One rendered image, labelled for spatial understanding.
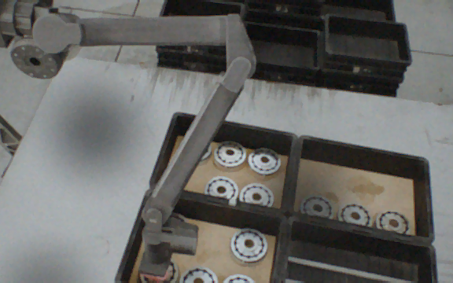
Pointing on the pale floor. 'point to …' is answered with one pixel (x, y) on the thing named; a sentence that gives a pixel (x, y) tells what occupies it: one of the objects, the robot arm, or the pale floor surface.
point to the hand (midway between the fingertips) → (158, 270)
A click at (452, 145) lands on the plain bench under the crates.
